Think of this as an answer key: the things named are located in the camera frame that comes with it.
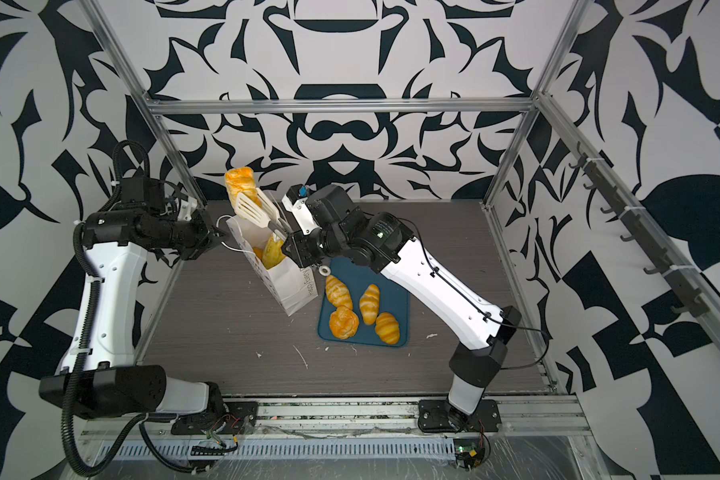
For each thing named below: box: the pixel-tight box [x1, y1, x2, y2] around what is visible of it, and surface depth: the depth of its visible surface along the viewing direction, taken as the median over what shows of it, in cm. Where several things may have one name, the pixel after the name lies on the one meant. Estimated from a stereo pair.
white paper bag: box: [226, 215, 319, 317], surface depth 80 cm
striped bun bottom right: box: [375, 312, 400, 345], surface depth 87 cm
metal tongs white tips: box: [235, 187, 293, 237], surface depth 64 cm
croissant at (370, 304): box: [360, 284, 380, 325], surface depth 92 cm
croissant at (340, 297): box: [325, 274, 359, 321], surface depth 93 cm
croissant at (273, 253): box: [262, 234, 286, 269], surface depth 87 cm
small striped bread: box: [224, 166, 262, 207], surface depth 64 cm
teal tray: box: [318, 257, 409, 347], surface depth 92 cm
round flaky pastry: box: [329, 306, 359, 339], surface depth 87 cm
